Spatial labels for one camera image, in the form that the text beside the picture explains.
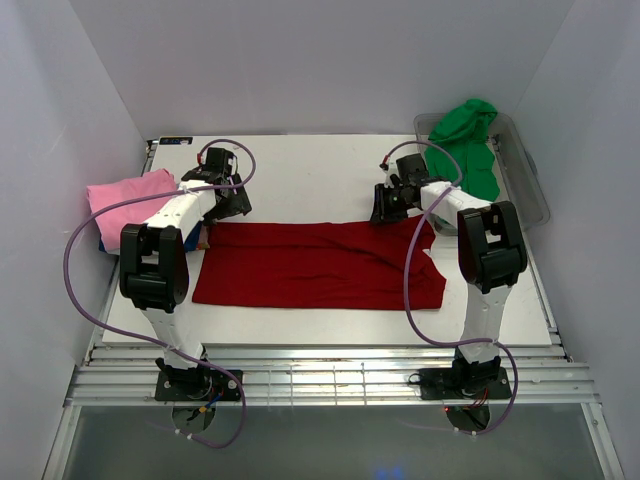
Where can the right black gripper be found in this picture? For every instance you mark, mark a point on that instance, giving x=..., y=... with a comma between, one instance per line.
x=381, y=212

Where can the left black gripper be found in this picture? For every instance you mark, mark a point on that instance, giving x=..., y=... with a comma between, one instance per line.
x=239, y=205

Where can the dark red t-shirt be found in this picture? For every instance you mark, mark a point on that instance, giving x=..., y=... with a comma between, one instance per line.
x=355, y=265

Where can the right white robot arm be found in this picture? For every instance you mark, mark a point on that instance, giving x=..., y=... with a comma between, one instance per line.
x=491, y=256

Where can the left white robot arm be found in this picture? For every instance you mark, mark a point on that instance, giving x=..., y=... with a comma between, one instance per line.
x=154, y=275

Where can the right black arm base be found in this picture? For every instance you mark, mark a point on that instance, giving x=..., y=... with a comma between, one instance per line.
x=440, y=384

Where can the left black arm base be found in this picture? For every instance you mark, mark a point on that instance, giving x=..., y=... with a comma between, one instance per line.
x=196, y=384

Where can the blue label sticker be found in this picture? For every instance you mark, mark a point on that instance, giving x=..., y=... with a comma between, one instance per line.
x=173, y=140

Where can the green t-shirt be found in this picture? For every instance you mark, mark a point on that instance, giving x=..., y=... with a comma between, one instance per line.
x=463, y=133

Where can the clear plastic bin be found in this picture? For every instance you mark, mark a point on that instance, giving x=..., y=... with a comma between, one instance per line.
x=515, y=173

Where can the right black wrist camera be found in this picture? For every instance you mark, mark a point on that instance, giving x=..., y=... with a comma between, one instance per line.
x=411, y=171

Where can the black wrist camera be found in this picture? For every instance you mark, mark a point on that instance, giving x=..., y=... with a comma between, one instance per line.
x=218, y=161
x=411, y=171

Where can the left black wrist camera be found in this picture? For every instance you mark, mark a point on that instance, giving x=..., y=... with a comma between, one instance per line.
x=218, y=161

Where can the aluminium frame rail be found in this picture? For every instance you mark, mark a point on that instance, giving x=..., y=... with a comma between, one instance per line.
x=126, y=376

